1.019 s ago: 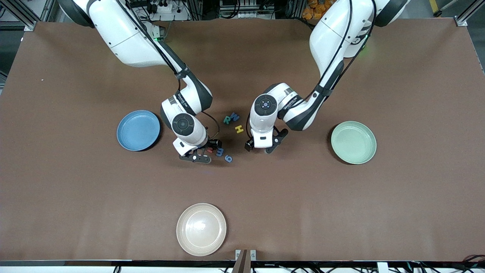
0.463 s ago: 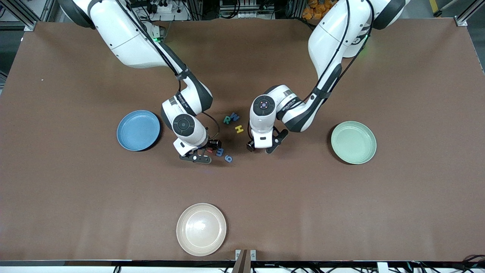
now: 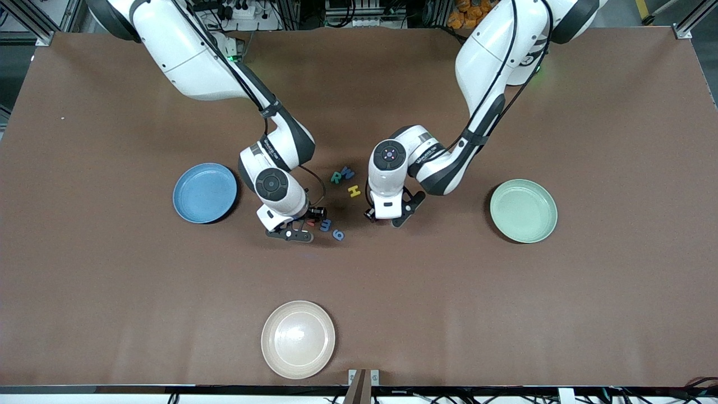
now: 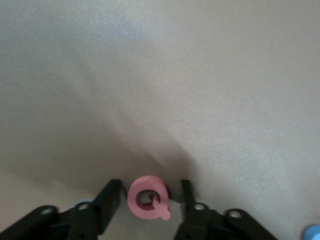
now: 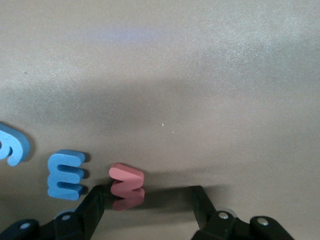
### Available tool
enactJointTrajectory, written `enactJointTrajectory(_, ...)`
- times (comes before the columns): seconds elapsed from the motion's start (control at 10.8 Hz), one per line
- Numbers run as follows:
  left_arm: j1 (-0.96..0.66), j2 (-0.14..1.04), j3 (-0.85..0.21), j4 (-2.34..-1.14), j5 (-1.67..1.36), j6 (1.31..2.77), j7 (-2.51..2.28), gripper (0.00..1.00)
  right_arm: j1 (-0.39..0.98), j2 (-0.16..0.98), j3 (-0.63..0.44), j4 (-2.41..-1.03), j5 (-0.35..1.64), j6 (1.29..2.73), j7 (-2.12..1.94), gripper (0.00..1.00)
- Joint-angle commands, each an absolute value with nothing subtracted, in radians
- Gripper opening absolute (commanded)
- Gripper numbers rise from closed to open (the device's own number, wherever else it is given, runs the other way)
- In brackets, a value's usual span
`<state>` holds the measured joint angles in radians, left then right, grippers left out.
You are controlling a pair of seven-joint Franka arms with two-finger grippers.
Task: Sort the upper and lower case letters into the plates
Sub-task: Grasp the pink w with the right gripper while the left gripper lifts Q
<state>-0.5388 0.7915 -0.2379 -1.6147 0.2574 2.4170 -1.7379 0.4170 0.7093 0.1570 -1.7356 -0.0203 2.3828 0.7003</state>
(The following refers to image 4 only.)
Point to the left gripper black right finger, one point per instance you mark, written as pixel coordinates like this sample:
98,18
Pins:
200,225

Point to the blue foam letter W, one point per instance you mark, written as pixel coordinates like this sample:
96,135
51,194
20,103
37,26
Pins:
312,232

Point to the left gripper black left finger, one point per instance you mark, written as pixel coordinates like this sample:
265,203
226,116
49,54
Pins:
107,210

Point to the pink foam letter Q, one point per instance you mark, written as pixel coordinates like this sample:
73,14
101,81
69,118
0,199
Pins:
132,200

